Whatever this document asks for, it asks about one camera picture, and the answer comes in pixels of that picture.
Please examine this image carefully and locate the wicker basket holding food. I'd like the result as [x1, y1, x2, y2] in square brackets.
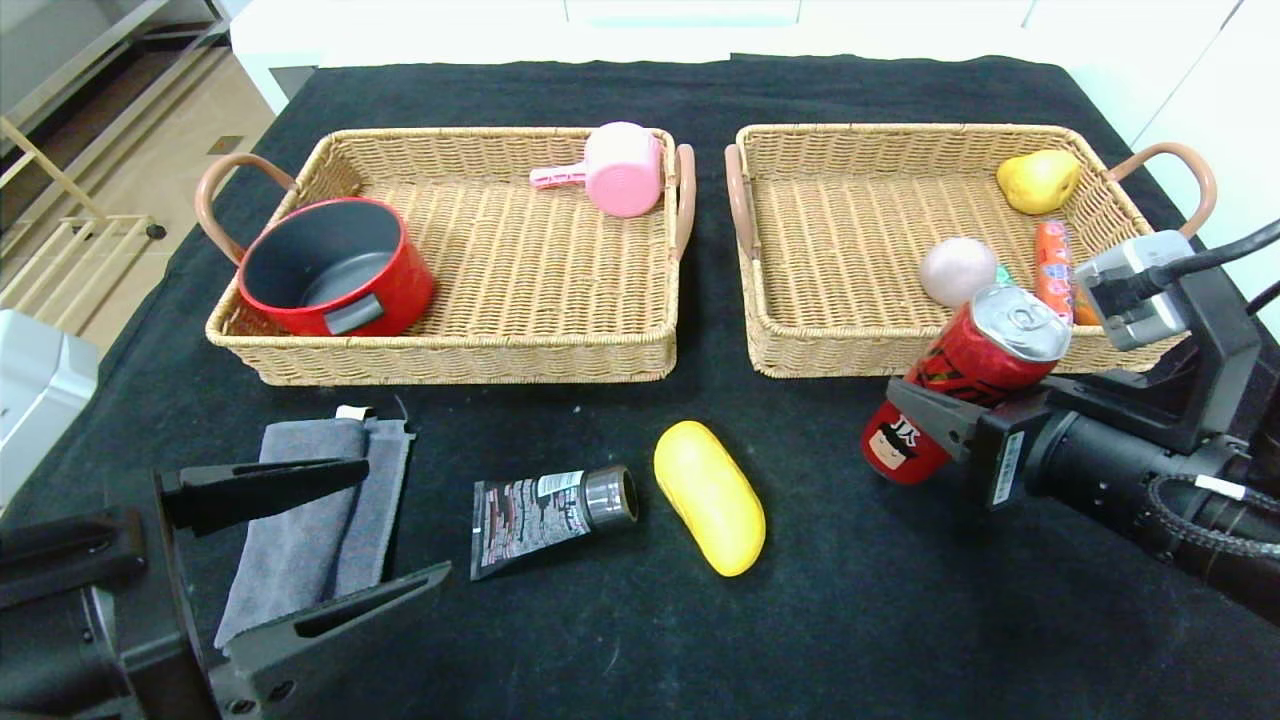
[724, 123, 1218, 379]

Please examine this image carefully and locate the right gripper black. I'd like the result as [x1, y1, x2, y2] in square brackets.
[884, 376, 1171, 557]

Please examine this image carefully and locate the black tube grey cap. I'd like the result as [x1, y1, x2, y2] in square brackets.
[470, 465, 639, 583]

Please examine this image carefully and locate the pale pink peach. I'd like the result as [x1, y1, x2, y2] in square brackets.
[918, 237, 999, 308]

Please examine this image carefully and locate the wicker basket holding kitchenware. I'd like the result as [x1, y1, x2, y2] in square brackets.
[193, 126, 696, 387]

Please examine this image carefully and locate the orange sausage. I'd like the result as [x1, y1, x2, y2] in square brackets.
[1035, 220, 1079, 321]

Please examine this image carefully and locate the red pot grey inside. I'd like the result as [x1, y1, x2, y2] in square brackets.
[236, 197, 435, 338]

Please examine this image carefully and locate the grey folded towel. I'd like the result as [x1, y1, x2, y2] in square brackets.
[215, 406, 416, 651]

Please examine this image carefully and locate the wooden rack on wheels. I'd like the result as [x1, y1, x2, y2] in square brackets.
[0, 115, 166, 336]

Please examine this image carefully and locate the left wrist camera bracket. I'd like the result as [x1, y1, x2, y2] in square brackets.
[0, 510, 146, 606]

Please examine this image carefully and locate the red soda can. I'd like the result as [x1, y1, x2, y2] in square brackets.
[862, 285, 1073, 486]

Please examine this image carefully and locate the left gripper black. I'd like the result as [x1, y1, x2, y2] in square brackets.
[0, 456, 453, 720]

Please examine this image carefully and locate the grey metal shelf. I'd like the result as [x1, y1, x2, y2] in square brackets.
[0, 0, 236, 236]

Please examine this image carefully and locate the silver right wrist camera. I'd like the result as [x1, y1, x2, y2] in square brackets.
[1075, 230, 1196, 351]

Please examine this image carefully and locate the black tablecloth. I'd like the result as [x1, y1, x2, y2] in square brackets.
[0, 55, 1280, 720]

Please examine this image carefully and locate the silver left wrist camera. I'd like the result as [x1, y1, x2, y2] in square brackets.
[0, 310, 101, 506]

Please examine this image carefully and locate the yellow pear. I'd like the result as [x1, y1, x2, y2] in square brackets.
[996, 149, 1082, 215]

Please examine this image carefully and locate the yellow oblong food item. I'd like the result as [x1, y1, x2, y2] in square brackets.
[653, 421, 767, 579]

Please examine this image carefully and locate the pink plastic measuring cup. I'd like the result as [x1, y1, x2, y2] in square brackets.
[528, 122, 665, 219]

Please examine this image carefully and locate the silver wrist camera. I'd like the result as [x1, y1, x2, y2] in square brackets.
[1075, 230, 1196, 351]
[0, 310, 101, 506]

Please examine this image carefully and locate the black right camera cable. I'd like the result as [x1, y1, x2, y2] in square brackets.
[1140, 218, 1280, 301]

